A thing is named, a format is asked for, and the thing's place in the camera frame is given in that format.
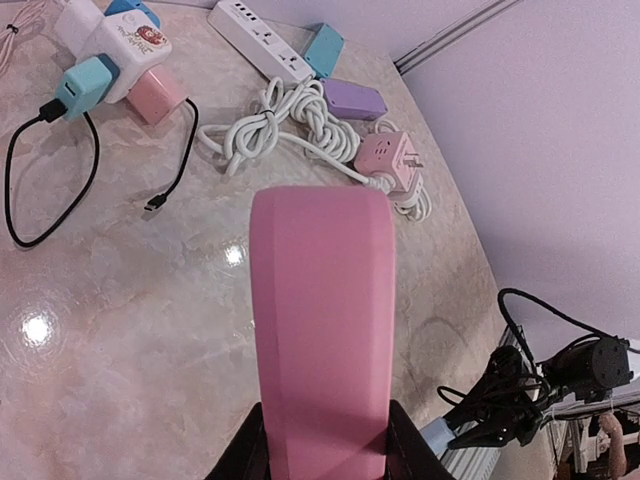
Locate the purple power strip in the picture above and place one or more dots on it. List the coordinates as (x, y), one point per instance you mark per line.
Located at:
(350, 101)

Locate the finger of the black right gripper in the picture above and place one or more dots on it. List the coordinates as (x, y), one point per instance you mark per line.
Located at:
(483, 436)

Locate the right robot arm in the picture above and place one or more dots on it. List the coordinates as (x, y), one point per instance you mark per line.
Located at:
(588, 369)

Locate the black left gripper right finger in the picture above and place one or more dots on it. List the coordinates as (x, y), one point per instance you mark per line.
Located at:
(408, 456)

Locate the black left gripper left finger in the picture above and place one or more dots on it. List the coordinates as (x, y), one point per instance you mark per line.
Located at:
(246, 457)

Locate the pink cube socket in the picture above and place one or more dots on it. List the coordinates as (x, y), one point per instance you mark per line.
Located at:
(389, 153)

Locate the white charger plug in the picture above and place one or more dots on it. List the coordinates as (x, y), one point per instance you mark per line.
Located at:
(76, 22)

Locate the teal plug adapter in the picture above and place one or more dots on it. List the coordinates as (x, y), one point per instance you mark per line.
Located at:
(86, 84)

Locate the pink plug adapter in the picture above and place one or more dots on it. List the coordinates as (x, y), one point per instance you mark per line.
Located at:
(156, 95)

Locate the white cube socket adapter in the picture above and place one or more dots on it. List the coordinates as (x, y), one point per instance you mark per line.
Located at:
(133, 43)

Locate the white power strip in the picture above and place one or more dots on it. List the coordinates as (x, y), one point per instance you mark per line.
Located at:
(258, 43)

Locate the aluminium frame post right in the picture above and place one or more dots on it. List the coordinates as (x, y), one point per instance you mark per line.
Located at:
(449, 35)

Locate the pink triangular power strip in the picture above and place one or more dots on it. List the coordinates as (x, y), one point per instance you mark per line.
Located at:
(322, 262)

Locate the teal power strip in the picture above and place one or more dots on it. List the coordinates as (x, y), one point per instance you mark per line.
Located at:
(324, 50)

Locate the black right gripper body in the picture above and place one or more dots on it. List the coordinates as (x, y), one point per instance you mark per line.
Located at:
(507, 394)

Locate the light blue plug adapter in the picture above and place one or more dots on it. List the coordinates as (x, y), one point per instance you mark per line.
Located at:
(437, 435)

